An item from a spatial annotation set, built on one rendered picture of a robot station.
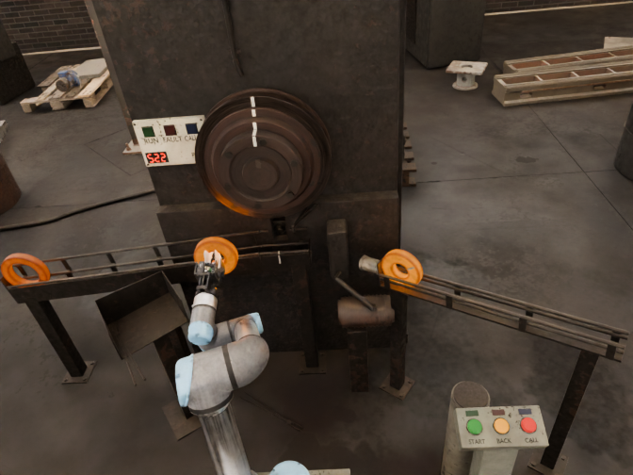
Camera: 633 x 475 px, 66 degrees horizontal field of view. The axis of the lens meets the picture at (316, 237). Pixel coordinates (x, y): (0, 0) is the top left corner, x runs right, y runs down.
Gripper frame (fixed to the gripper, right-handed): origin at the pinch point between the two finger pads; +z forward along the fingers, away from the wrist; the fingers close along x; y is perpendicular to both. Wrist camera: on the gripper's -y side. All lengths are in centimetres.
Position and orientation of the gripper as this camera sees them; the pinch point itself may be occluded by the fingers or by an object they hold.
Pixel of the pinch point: (215, 252)
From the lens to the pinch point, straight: 179.0
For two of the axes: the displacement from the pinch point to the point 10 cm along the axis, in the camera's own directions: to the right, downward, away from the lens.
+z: -0.1, -7.9, 6.1
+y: -1.0, -6.1, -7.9
